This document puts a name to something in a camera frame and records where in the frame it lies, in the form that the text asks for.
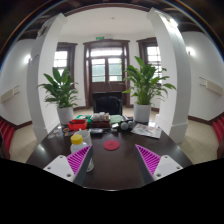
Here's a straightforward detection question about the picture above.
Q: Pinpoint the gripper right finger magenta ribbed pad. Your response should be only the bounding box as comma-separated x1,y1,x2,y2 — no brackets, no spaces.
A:
134,143,184,186

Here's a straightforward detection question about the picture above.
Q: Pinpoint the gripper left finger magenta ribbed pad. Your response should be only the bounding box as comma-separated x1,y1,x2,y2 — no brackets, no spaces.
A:
43,144,94,187

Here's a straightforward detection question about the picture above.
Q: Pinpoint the white bottle yellow cap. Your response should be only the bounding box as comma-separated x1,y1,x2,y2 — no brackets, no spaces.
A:
69,133,95,173

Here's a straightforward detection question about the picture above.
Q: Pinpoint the white mug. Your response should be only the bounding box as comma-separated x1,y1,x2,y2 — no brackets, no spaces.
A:
78,130,92,145

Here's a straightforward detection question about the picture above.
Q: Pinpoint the paper sheet on table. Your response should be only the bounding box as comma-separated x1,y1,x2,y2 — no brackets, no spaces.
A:
132,123,161,139

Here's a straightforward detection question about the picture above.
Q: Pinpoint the red plastic box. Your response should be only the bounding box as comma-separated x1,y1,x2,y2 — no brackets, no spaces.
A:
68,119,88,131

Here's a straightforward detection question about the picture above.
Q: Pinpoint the red round coaster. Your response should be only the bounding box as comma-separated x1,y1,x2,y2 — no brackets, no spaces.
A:
103,140,120,151

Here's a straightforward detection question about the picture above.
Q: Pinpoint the grey round ball object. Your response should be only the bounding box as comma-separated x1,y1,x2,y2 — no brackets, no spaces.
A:
120,122,129,130

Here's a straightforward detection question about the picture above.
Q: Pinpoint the dark box with small items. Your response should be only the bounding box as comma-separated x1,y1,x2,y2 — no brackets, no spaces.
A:
91,112,110,128

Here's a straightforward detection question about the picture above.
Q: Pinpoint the green cloth on table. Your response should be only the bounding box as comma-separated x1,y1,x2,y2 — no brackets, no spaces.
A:
110,115,122,124

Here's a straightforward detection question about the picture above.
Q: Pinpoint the left potted green plant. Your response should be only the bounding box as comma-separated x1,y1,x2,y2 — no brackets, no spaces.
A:
39,67,78,125

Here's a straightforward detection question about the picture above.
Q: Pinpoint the potted green plant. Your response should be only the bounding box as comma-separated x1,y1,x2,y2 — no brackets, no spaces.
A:
125,57,176,123
39,67,78,125

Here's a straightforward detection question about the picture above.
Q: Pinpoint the right potted green plant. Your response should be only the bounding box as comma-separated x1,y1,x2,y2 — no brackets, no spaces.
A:
125,57,176,123

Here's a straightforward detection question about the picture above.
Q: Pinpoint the dark wooden double door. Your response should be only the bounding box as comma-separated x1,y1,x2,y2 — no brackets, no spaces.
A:
84,39,129,107

